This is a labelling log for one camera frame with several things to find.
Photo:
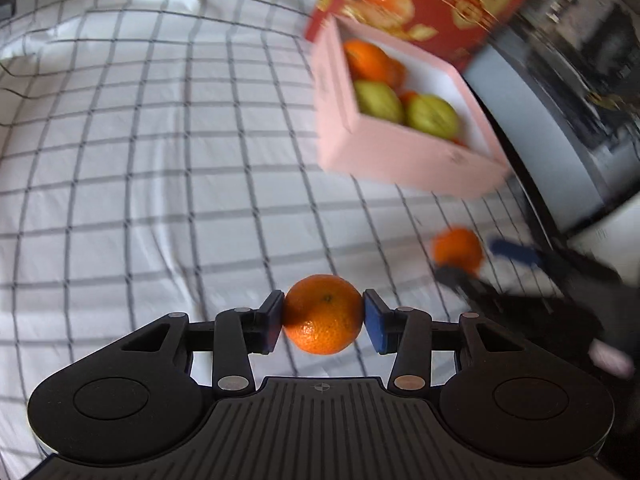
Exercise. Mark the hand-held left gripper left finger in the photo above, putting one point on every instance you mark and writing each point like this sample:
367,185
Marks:
272,319

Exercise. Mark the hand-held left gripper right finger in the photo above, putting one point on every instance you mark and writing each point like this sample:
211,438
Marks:
374,321

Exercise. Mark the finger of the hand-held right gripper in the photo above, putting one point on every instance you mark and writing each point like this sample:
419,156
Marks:
460,280
517,252

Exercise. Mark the small orange mandarin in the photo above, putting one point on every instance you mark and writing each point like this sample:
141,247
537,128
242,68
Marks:
324,316

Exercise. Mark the pink cardboard box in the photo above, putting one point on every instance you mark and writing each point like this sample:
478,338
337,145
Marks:
400,160

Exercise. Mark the green apple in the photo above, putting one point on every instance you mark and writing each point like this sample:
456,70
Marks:
378,102

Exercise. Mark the person's right hand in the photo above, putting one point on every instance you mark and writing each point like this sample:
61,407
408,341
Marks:
610,357

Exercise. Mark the black monitor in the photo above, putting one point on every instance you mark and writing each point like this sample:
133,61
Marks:
565,110

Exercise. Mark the white black checked cloth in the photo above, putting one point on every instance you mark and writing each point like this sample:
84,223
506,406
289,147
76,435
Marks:
150,185

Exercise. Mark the red printed package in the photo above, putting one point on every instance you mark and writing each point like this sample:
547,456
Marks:
440,5

